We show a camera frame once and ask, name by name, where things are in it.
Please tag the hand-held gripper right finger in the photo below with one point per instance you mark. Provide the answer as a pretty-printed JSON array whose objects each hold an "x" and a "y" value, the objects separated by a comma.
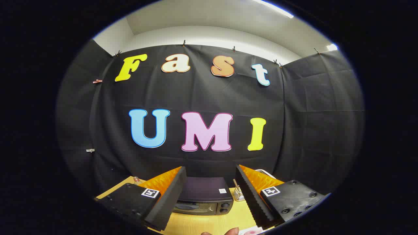
[{"x": 251, "y": 195}]

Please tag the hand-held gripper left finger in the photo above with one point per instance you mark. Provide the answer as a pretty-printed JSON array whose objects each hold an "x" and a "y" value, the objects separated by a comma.
[{"x": 169, "y": 199}]

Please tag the black toaster oven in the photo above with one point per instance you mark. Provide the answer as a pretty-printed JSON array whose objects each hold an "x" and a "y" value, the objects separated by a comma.
[{"x": 202, "y": 192}]

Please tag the white square plate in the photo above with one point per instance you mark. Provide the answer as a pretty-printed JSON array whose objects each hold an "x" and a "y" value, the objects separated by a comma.
[{"x": 243, "y": 231}]

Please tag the wooden stick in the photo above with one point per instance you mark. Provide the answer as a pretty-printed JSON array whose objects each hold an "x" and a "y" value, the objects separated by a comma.
[{"x": 235, "y": 183}]

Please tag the black backdrop cloth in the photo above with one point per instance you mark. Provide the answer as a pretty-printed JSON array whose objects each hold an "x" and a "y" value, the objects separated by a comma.
[{"x": 310, "y": 130}]

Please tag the small red clip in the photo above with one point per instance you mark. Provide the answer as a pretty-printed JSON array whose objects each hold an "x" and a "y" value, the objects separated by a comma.
[{"x": 97, "y": 81}]

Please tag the row of black backdrop clips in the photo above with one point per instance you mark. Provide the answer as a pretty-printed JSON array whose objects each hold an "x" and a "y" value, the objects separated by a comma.
[{"x": 184, "y": 43}]

